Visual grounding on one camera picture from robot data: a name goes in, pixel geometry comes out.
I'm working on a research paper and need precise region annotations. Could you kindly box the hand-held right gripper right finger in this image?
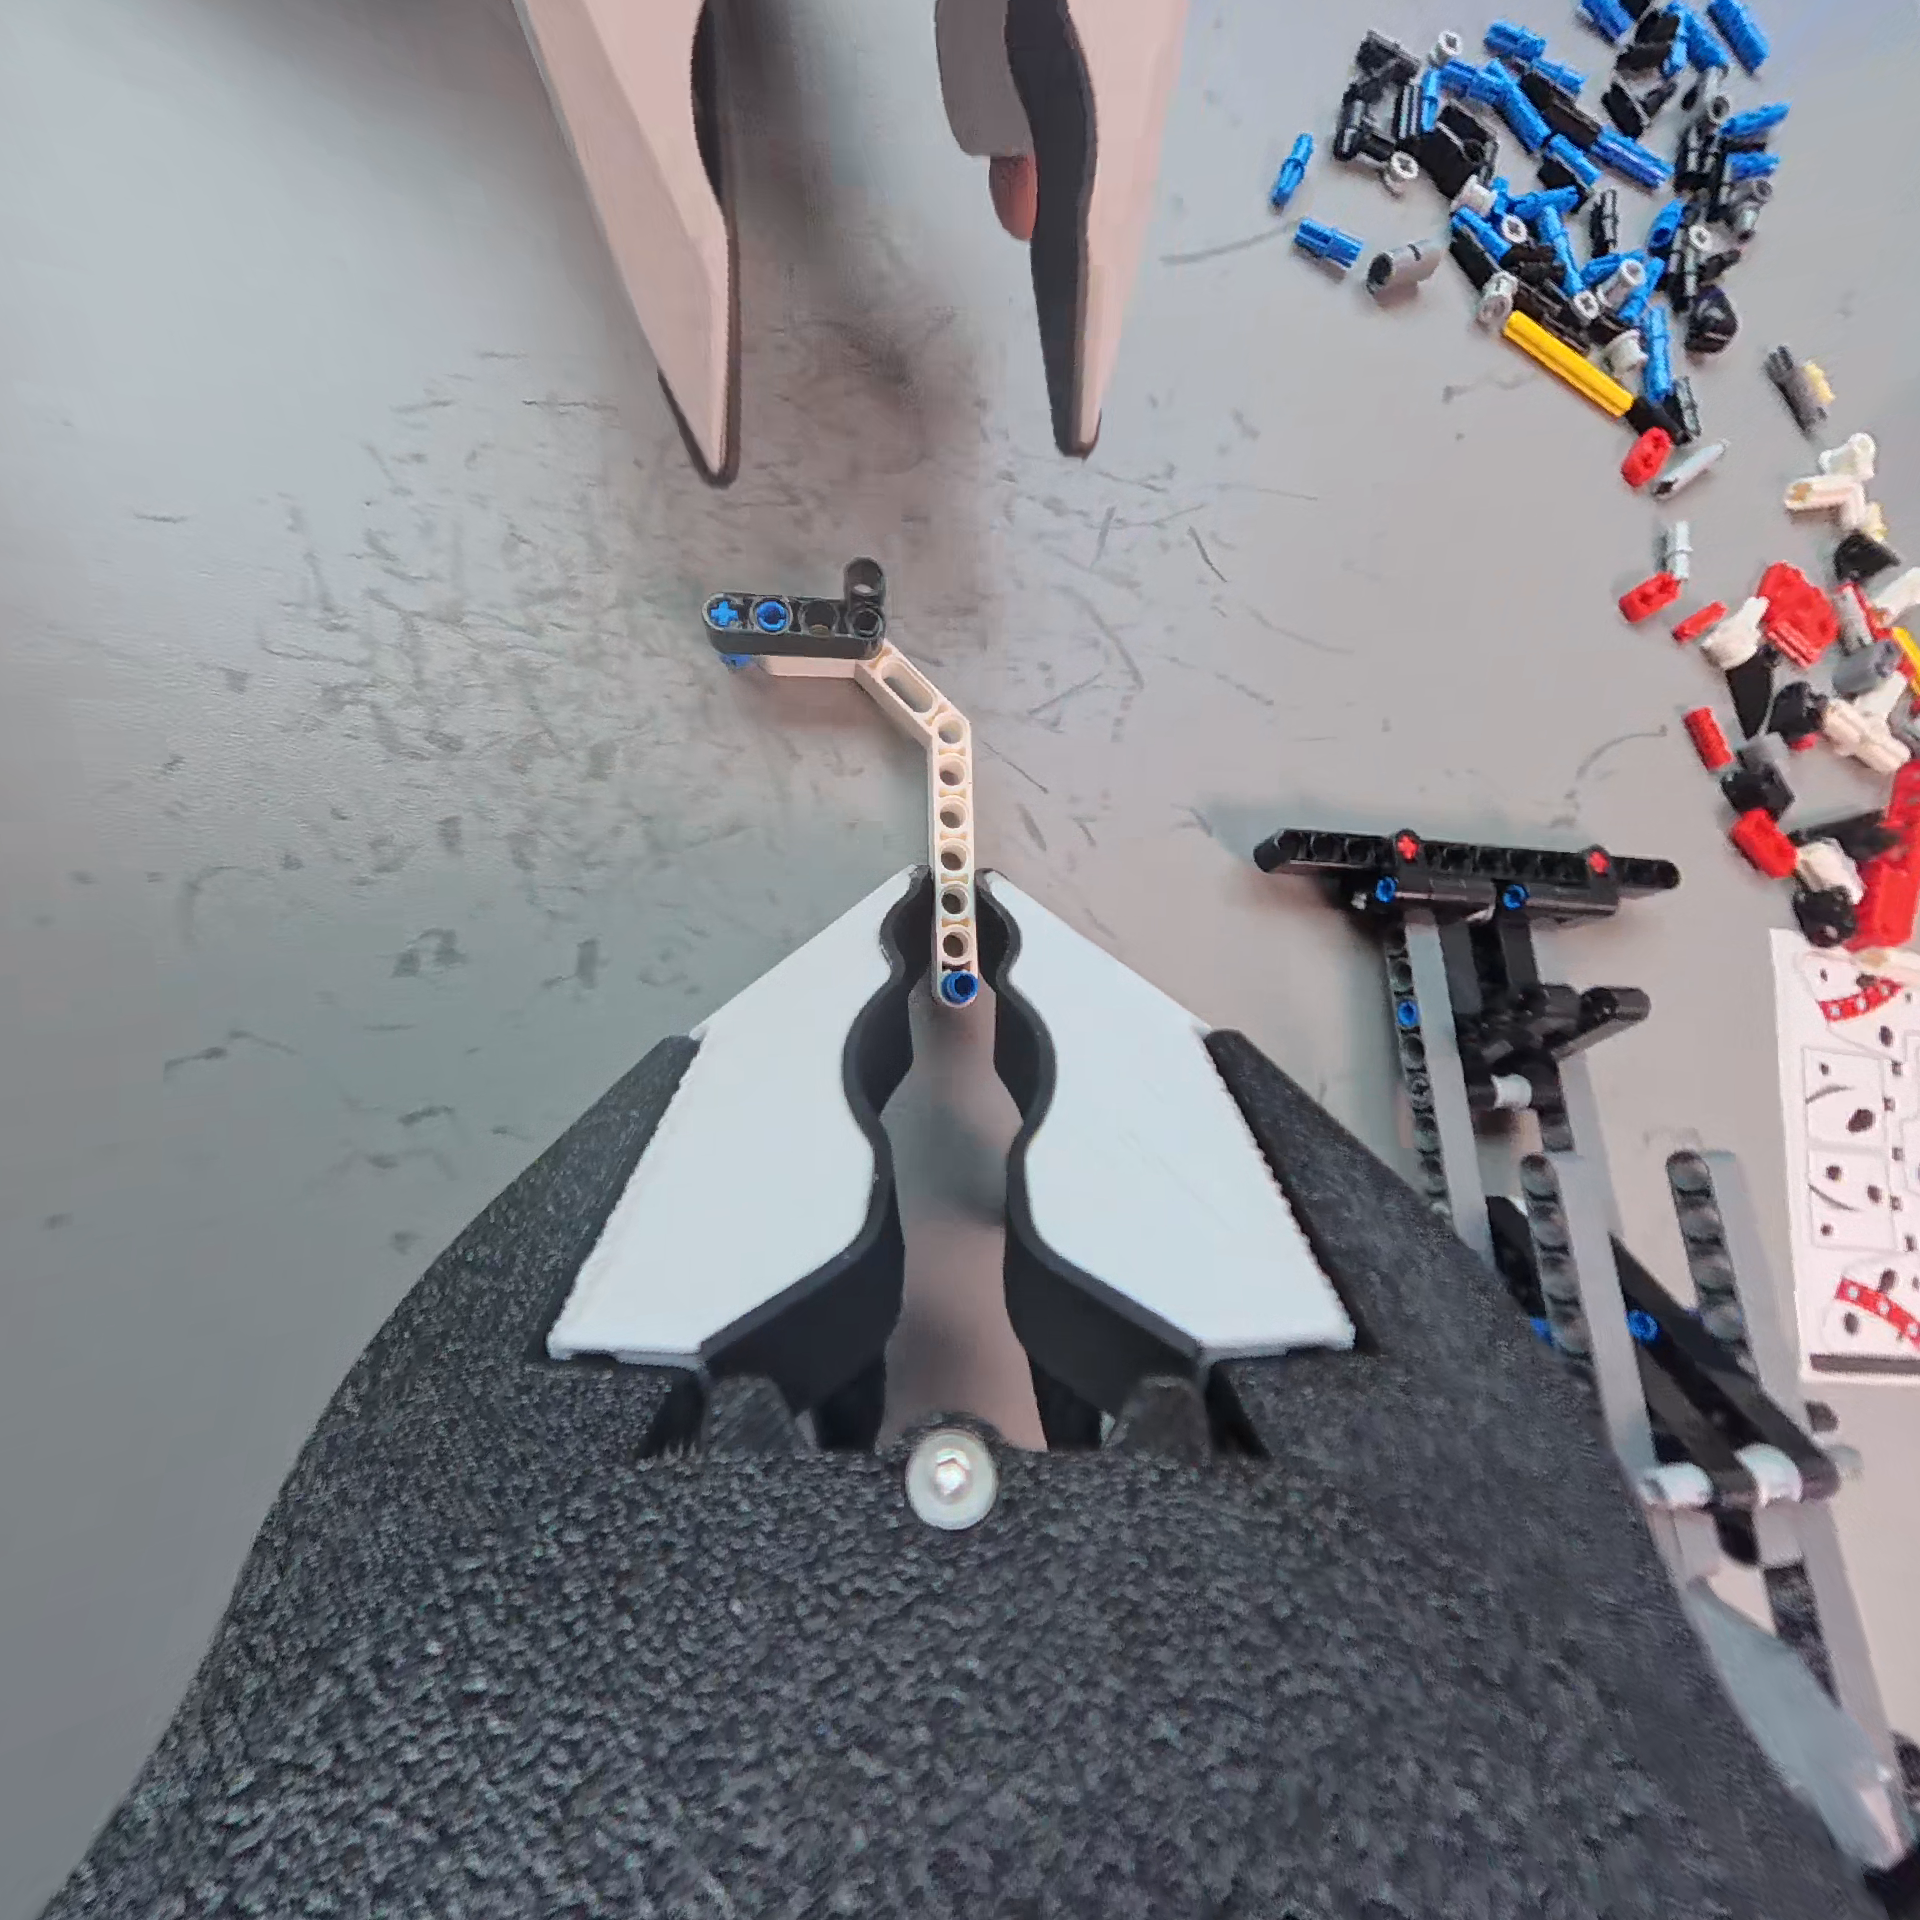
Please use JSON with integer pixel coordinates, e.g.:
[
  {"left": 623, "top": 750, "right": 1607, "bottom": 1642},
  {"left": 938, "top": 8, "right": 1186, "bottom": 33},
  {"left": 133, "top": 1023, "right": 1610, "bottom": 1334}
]
[{"left": 973, "top": 869, "right": 1361, "bottom": 1364}]

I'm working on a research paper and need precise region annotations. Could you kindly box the white sticker sheet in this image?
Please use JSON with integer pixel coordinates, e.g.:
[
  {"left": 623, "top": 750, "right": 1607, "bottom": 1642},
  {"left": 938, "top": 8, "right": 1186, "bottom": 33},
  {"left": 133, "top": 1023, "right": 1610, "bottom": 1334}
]
[{"left": 1771, "top": 923, "right": 1920, "bottom": 1381}]

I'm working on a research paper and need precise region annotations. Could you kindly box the black angled toy beam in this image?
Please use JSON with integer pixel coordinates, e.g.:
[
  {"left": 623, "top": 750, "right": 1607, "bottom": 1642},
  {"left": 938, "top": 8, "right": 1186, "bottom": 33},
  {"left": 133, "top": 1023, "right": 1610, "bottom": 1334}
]
[{"left": 701, "top": 557, "right": 893, "bottom": 669}]

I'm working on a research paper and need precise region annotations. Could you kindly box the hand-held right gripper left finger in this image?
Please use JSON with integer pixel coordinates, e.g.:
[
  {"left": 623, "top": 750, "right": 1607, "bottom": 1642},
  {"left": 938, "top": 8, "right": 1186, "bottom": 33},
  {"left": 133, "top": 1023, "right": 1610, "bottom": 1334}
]
[{"left": 542, "top": 865, "right": 937, "bottom": 1368}]

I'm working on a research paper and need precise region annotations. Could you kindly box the yellow toy axle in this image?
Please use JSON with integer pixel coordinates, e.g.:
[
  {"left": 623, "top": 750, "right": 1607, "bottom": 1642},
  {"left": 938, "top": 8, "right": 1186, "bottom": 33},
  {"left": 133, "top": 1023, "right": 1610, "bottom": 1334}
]
[{"left": 1498, "top": 306, "right": 1640, "bottom": 421}]

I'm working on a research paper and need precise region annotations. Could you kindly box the grey black toy truck chassis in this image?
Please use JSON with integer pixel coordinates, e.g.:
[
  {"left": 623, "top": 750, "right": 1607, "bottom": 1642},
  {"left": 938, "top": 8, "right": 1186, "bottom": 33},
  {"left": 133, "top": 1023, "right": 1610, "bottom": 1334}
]
[{"left": 1252, "top": 824, "right": 1920, "bottom": 1884}]

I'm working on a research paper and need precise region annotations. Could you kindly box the pile of blue black pins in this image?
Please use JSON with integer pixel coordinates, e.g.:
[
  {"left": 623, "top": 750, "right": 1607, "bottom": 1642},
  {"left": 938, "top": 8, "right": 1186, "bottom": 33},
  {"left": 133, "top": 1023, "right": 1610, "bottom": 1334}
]
[{"left": 1326, "top": 0, "right": 1799, "bottom": 449}]

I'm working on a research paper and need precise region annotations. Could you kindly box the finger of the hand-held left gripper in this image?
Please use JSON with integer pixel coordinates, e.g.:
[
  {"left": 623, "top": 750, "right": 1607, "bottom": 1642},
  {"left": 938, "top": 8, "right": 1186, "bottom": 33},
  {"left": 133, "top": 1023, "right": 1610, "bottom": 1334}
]
[
  {"left": 1004, "top": 0, "right": 1199, "bottom": 461},
  {"left": 511, "top": 0, "right": 746, "bottom": 489}
]

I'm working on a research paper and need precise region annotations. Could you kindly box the white angled toy beam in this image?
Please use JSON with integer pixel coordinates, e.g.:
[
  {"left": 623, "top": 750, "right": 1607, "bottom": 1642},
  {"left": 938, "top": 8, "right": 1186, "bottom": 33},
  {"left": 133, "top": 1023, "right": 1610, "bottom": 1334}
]
[{"left": 750, "top": 636, "right": 987, "bottom": 1010}]

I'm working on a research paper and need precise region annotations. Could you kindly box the grey desk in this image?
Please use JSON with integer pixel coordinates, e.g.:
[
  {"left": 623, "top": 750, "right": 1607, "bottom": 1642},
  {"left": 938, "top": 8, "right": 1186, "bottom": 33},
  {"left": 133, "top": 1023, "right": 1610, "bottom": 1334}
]
[{"left": 0, "top": 0, "right": 1920, "bottom": 1920}]

